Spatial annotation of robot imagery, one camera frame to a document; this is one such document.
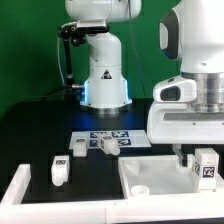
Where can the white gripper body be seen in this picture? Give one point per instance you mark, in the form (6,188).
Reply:
(175,123)

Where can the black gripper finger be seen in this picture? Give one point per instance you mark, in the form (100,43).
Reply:
(183,159)

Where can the white square tabletop part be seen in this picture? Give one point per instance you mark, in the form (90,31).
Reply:
(163,175)

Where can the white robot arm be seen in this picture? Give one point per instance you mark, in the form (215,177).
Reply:
(188,32)

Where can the white tag sheet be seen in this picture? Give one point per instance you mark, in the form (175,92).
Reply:
(125,138)

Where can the white U-shaped fence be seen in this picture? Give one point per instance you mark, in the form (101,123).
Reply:
(153,208)

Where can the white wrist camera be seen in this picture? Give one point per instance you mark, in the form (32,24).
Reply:
(175,89)

